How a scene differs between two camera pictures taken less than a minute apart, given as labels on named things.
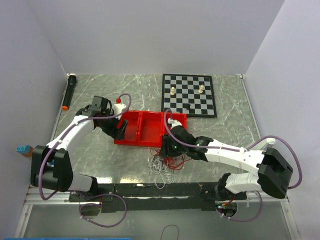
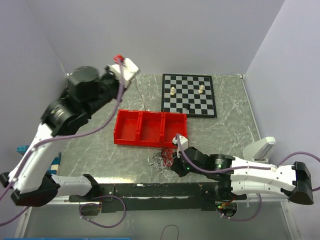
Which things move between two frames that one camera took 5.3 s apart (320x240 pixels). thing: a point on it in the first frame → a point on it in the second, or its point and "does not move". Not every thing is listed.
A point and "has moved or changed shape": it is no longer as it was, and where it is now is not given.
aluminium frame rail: x=33 y=197 does not move
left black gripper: x=120 y=133 → x=108 y=74
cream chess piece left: x=172 y=92 does not move
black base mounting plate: x=138 y=197 does not move
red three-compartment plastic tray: x=146 y=128 does not move
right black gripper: x=165 y=149 → x=176 y=166
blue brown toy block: x=26 y=150 does not move
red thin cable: x=174 y=162 has moved or changed shape
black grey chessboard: x=192 y=93 does not move
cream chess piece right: x=201 y=90 does not move
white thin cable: x=158 y=166 has moved or changed shape
